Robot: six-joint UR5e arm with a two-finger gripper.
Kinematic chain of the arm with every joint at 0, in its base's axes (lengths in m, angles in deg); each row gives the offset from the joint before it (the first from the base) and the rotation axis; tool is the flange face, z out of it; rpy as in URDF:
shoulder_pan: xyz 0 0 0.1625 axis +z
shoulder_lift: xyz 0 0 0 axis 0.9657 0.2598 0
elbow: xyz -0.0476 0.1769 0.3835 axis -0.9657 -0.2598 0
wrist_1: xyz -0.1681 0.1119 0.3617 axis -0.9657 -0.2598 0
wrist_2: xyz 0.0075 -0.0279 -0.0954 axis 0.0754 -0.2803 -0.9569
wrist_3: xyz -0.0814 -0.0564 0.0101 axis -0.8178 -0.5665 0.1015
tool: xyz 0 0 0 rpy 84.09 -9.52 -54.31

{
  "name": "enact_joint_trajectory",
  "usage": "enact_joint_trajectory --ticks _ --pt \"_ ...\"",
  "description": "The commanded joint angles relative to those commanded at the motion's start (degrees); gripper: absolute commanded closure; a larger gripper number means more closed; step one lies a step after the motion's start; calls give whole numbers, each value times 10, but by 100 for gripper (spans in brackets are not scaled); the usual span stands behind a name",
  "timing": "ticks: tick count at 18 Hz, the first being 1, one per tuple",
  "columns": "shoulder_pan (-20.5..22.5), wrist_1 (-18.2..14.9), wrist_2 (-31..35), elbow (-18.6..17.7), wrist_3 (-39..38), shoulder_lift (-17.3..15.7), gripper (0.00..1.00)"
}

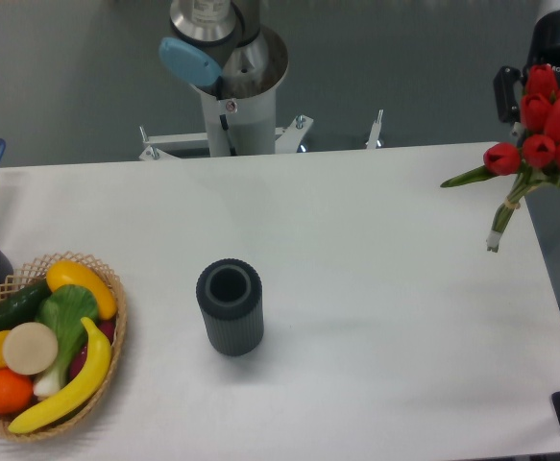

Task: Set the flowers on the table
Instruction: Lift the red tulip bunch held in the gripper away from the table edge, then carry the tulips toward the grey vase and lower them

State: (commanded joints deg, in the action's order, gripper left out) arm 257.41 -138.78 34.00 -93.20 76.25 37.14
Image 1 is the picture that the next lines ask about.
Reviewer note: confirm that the beige round disc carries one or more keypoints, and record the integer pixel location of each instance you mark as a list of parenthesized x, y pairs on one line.
[(30, 348)]

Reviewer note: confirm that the green bok choy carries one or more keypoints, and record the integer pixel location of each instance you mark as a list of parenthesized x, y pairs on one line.
[(62, 313)]

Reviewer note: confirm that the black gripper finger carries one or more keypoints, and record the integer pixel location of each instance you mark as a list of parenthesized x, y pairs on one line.
[(505, 85)]

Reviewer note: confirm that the yellow banana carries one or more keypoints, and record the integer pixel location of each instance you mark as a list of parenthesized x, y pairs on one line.
[(75, 393)]

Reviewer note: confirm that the dark red vegetable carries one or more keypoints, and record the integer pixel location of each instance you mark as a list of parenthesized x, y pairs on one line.
[(108, 329)]

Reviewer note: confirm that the white metal mounting frame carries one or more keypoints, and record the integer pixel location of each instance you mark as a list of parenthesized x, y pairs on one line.
[(298, 137)]

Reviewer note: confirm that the orange fruit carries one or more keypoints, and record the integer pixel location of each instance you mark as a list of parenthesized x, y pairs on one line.
[(16, 392)]

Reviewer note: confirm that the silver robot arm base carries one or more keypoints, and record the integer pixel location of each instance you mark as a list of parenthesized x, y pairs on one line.
[(236, 65)]

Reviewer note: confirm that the dark grey ribbed vase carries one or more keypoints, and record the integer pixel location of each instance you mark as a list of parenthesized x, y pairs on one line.
[(229, 294)]

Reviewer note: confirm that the woven wicker basket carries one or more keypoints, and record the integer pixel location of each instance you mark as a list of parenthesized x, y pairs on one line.
[(35, 270)]

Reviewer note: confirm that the red tulip bouquet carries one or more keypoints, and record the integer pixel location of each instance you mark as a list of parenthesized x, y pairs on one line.
[(534, 159)]

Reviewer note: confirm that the dark green cucumber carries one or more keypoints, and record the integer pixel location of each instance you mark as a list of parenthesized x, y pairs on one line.
[(22, 306)]

